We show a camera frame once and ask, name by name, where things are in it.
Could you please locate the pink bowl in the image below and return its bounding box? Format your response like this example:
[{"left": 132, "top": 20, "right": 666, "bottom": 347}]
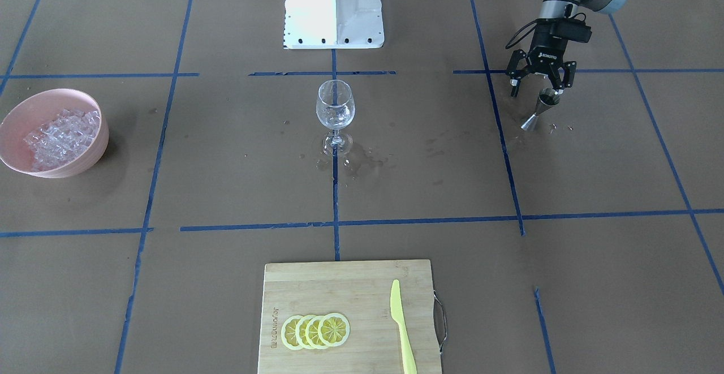
[{"left": 1, "top": 88, "right": 109, "bottom": 178}]

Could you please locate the clear wine glass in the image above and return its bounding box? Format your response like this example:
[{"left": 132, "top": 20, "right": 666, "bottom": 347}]
[{"left": 316, "top": 79, "right": 355, "bottom": 156}]

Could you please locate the bamboo cutting board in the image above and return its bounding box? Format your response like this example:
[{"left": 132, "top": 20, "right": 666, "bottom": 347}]
[{"left": 257, "top": 260, "right": 442, "bottom": 373}]

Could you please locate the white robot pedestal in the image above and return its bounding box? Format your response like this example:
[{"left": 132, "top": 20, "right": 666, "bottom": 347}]
[{"left": 283, "top": 0, "right": 385, "bottom": 50}]

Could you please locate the yellow plastic knife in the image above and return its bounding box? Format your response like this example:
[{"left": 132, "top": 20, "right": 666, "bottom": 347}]
[{"left": 389, "top": 279, "right": 418, "bottom": 373}]

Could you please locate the clear ice cubes pile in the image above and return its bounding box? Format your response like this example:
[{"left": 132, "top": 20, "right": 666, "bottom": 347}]
[{"left": 23, "top": 109, "right": 101, "bottom": 172}]

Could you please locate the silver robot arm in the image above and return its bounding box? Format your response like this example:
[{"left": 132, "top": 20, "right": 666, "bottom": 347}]
[{"left": 505, "top": 0, "right": 626, "bottom": 97}]

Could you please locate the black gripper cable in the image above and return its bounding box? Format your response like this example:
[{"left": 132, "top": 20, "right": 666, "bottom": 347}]
[{"left": 505, "top": 18, "right": 538, "bottom": 51}]

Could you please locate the steel double jigger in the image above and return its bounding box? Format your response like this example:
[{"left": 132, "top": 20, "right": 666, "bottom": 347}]
[{"left": 520, "top": 88, "right": 561, "bottom": 131}]

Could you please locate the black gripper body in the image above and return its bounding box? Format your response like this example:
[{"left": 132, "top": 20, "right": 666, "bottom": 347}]
[{"left": 527, "top": 18, "right": 568, "bottom": 76}]

